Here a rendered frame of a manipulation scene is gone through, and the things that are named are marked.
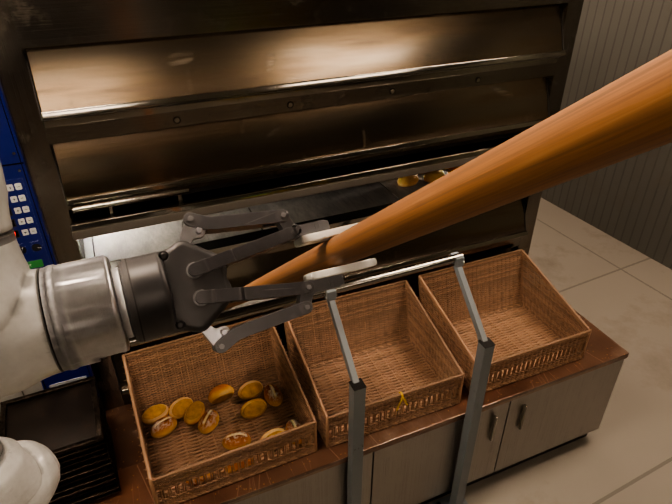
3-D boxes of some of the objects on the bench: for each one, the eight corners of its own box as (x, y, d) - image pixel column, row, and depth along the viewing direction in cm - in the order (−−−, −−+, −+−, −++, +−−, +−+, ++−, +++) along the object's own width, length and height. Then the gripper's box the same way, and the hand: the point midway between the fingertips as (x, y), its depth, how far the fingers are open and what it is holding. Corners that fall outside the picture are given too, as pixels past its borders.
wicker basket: (133, 407, 214) (118, 352, 199) (274, 363, 234) (269, 311, 219) (155, 515, 177) (139, 458, 162) (320, 452, 196) (319, 396, 182)
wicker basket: (410, 324, 255) (415, 273, 240) (512, 294, 274) (522, 246, 259) (472, 398, 217) (482, 344, 202) (585, 359, 236) (602, 307, 221)
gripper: (105, 223, 53) (335, 179, 61) (145, 388, 52) (372, 321, 60) (99, 205, 46) (359, 158, 54) (144, 396, 45) (402, 319, 53)
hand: (336, 252), depth 56 cm, fingers closed on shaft, 3 cm apart
